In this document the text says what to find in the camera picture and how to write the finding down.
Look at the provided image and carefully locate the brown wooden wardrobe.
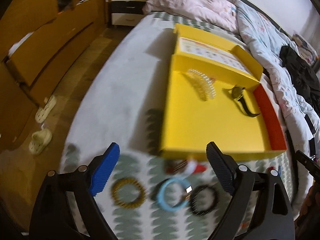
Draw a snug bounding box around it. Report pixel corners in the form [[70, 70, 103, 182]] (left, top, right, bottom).
[[1, 0, 110, 151]]

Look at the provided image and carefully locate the wristwatch with black strap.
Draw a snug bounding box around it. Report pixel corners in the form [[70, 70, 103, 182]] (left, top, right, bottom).
[[227, 86, 260, 118]]

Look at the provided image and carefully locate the white black nightstand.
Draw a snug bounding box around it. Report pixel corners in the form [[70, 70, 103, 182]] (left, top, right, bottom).
[[110, 0, 146, 27]]

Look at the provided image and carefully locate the black garment on bed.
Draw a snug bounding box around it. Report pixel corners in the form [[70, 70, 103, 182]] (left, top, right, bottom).
[[279, 46, 319, 115]]

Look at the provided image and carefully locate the pink blanket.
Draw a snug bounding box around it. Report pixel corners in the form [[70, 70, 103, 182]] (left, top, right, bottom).
[[143, 0, 239, 34]]

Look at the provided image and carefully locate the white slipper near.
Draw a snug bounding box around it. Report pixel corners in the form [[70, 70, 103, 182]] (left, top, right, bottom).
[[29, 128, 53, 155]]

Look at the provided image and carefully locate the red santa hat hair clip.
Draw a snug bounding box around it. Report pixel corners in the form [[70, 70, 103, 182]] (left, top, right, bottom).
[[165, 158, 207, 176]]

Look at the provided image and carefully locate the white floral duvet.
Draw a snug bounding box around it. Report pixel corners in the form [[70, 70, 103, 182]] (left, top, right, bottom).
[[229, 0, 319, 158]]

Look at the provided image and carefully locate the white slipper far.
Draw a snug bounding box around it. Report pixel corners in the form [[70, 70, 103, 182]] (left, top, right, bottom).
[[35, 95, 57, 124]]

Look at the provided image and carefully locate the olive spiral hair tie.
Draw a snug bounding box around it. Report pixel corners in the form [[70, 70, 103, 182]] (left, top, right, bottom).
[[110, 177, 148, 209]]

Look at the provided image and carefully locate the black bead bracelet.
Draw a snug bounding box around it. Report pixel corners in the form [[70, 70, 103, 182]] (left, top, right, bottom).
[[189, 184, 220, 216]]

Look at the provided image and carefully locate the light blue hair tie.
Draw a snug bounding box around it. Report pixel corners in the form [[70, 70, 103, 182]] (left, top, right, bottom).
[[156, 177, 193, 212]]

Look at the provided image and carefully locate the yellow cardboard box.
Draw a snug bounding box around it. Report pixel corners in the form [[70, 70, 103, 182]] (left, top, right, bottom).
[[160, 24, 287, 161]]

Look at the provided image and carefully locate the white slipper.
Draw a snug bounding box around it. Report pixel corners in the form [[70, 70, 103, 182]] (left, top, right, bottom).
[[35, 95, 57, 124], [29, 128, 53, 155]]

